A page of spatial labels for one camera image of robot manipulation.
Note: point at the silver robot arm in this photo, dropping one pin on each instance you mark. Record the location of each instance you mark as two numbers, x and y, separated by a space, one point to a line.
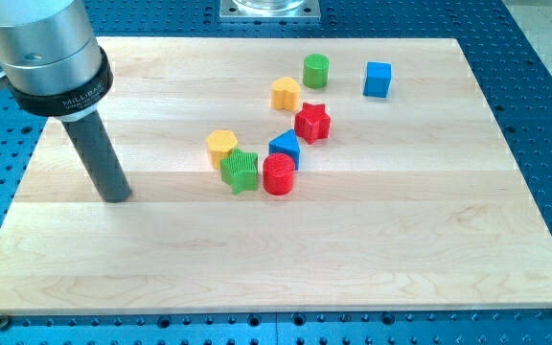
54 67

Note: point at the blue cube block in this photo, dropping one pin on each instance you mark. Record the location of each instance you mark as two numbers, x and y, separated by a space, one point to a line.
377 79

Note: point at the blue triangle block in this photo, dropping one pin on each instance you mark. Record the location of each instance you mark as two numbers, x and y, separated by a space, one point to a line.
286 143

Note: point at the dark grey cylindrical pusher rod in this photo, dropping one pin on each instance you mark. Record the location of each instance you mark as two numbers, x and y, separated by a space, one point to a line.
92 144

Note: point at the green cylinder block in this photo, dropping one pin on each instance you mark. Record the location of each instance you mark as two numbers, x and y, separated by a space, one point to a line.
316 71

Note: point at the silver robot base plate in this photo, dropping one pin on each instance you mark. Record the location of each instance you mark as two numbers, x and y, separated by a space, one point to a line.
268 10

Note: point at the red star block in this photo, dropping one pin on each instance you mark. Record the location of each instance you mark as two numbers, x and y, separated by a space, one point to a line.
312 122

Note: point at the brass board clamp screw left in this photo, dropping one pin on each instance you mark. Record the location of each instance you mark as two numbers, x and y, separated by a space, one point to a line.
5 322

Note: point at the green star block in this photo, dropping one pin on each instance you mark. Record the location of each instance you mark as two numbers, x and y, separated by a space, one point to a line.
240 171

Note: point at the red cylinder block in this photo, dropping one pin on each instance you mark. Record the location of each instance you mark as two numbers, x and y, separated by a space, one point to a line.
278 174

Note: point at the yellow heart block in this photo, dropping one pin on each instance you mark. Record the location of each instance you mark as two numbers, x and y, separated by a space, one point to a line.
285 94

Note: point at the light wooden board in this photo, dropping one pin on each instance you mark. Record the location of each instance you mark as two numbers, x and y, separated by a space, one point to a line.
414 201

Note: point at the yellow hexagon block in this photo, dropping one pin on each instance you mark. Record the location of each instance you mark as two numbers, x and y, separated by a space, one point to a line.
220 144

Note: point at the black Millibar tool mount ring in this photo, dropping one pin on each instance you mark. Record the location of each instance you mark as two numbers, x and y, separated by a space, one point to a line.
70 102

